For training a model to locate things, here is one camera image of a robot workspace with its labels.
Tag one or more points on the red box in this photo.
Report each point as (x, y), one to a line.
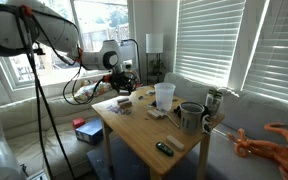
(78, 122)

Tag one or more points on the grey measuring cup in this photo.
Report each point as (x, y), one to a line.
(191, 116)

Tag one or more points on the blue box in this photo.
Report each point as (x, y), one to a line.
(91, 132)

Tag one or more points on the wooden table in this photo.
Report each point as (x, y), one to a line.
(141, 132)

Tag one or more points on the grey sofa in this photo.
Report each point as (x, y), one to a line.
(250, 112)

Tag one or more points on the orange octopus plush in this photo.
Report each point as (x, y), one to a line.
(264, 148)

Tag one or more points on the black remote control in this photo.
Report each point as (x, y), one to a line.
(165, 149)

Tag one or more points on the clear plastic cup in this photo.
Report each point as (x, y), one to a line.
(164, 95)

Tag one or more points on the lone wooden block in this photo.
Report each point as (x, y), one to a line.
(175, 142)

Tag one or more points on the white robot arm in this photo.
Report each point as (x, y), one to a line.
(26, 22)

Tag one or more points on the cream sofa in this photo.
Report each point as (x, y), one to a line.
(20, 125)

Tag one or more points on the white floor lamp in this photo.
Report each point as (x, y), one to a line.
(154, 49)

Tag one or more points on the pair of wooden blocks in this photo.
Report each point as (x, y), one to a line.
(155, 114)

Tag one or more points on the floral pillow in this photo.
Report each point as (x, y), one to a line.
(94, 90)

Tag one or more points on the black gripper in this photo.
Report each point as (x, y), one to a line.
(124, 83)

